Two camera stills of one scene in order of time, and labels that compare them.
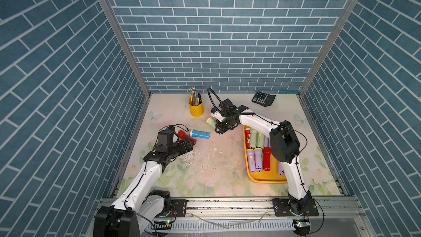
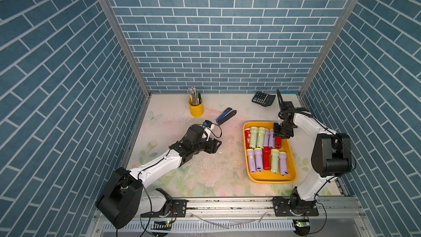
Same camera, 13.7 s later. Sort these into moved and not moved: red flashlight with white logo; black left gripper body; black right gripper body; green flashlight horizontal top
Moved: green flashlight horizontal top; black right gripper body; black left gripper body
Not moved: red flashlight with white logo
